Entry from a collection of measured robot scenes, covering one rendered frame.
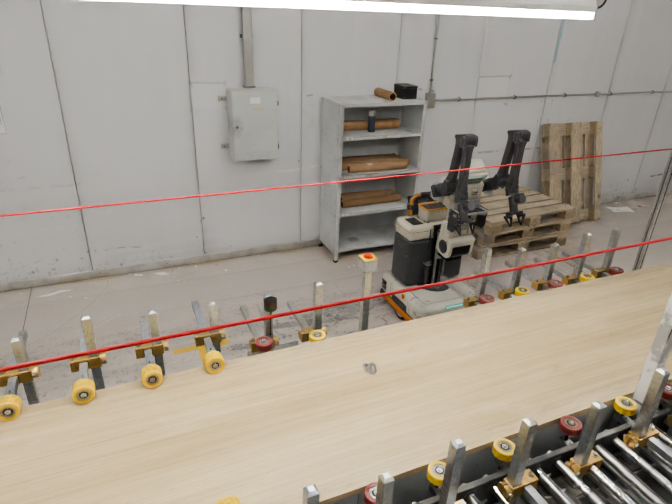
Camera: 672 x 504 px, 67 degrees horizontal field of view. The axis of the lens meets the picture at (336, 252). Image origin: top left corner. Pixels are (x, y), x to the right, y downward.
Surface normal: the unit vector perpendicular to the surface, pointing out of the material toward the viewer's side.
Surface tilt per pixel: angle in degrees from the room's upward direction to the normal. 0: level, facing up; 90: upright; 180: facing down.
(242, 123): 90
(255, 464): 0
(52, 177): 90
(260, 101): 90
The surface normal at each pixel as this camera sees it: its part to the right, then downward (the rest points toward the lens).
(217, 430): 0.04, -0.90
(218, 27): 0.40, 0.41
